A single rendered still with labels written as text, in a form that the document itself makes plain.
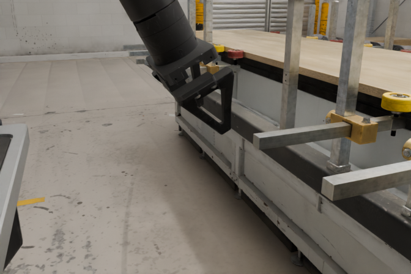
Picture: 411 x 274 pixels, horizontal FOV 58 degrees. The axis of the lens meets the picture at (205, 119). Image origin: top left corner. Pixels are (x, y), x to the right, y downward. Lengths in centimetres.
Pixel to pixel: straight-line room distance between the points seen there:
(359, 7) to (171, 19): 63
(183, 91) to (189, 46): 6
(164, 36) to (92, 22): 779
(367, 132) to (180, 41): 64
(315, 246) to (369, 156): 56
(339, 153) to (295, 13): 43
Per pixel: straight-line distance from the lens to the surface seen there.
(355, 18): 96
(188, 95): 38
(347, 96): 99
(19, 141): 30
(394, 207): 95
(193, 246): 190
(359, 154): 131
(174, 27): 41
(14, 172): 25
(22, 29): 821
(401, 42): 972
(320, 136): 92
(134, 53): 248
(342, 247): 156
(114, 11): 823
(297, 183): 127
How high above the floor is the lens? 114
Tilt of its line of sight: 18 degrees down
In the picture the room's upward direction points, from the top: straight up
